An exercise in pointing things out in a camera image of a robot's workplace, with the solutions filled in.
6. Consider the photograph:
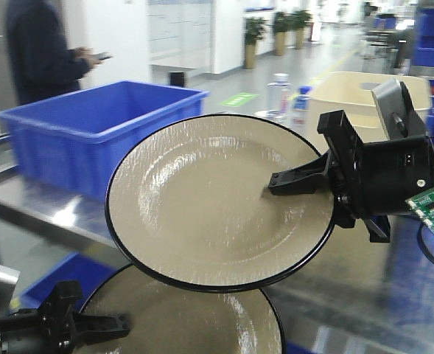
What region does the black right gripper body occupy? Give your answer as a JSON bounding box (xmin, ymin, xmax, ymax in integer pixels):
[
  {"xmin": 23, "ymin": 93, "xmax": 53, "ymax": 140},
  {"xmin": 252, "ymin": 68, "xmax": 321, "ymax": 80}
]
[{"xmin": 317, "ymin": 110, "xmax": 434, "ymax": 228}]

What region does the potted plant tan pot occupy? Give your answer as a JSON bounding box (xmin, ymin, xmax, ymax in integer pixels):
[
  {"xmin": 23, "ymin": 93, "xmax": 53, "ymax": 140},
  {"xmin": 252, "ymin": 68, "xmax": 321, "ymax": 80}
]
[
  {"xmin": 291, "ymin": 10, "xmax": 312, "ymax": 49},
  {"xmin": 272, "ymin": 11, "xmax": 291, "ymax": 56}
]

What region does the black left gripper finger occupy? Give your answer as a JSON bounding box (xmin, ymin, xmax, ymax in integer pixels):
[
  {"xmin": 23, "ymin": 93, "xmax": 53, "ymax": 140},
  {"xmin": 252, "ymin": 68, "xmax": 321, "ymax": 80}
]
[{"xmin": 71, "ymin": 313, "xmax": 131, "ymax": 346}]

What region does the potted plant in tan pot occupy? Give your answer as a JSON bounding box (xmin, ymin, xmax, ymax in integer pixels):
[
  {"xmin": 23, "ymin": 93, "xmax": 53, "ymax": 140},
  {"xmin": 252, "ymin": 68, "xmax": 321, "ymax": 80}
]
[{"xmin": 244, "ymin": 17, "xmax": 266, "ymax": 69}]

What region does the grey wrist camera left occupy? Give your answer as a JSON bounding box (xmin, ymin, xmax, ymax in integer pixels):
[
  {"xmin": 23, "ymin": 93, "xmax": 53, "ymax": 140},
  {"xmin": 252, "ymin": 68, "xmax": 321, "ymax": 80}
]
[{"xmin": 0, "ymin": 264, "xmax": 21, "ymax": 318}]

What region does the clear water bottle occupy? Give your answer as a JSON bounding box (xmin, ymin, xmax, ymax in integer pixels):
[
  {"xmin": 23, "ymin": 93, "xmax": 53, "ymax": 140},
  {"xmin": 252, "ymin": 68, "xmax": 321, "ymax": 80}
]
[{"xmin": 267, "ymin": 73, "xmax": 291, "ymax": 125}]

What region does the large blue plastic crate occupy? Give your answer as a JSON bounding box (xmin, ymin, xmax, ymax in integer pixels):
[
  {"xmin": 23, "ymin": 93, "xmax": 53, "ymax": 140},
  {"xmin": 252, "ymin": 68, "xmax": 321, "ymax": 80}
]
[{"xmin": 0, "ymin": 81, "xmax": 209, "ymax": 200}]

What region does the beige plate black rim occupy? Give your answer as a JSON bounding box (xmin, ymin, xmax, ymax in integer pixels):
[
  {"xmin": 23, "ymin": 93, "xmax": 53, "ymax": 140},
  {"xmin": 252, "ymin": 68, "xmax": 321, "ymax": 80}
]
[
  {"xmin": 74, "ymin": 266, "xmax": 287, "ymax": 353},
  {"xmin": 105, "ymin": 114, "xmax": 334, "ymax": 293}
]

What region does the cream plastic storage bin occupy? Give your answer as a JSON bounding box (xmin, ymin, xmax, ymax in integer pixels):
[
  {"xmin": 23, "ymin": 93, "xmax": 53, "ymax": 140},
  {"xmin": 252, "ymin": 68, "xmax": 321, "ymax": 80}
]
[{"xmin": 307, "ymin": 71, "xmax": 432, "ymax": 142}]

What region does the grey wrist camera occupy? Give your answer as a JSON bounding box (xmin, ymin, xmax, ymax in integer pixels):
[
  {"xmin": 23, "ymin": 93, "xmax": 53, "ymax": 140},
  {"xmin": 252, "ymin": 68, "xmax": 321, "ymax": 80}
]
[
  {"xmin": 0, "ymin": 264, "xmax": 21, "ymax": 318},
  {"xmin": 371, "ymin": 78, "xmax": 427, "ymax": 140}
]

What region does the person in dark jacket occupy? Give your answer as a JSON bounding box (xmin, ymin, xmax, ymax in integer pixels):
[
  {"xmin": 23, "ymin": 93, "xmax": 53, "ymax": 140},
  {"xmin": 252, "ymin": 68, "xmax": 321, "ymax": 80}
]
[{"xmin": 5, "ymin": 1, "xmax": 111, "ymax": 105}]

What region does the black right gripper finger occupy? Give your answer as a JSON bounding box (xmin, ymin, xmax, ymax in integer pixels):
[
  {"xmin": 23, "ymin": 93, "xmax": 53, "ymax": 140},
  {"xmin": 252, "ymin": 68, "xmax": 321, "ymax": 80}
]
[{"xmin": 267, "ymin": 151, "xmax": 331, "ymax": 195}]

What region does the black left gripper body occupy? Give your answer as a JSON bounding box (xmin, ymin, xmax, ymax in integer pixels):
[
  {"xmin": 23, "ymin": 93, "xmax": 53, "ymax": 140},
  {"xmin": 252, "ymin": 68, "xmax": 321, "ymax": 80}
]
[{"xmin": 0, "ymin": 280, "xmax": 83, "ymax": 353}]

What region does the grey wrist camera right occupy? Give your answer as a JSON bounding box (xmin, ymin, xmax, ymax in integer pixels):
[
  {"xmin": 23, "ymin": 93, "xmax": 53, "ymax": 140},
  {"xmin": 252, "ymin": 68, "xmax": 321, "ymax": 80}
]
[{"xmin": 371, "ymin": 78, "xmax": 427, "ymax": 140}]

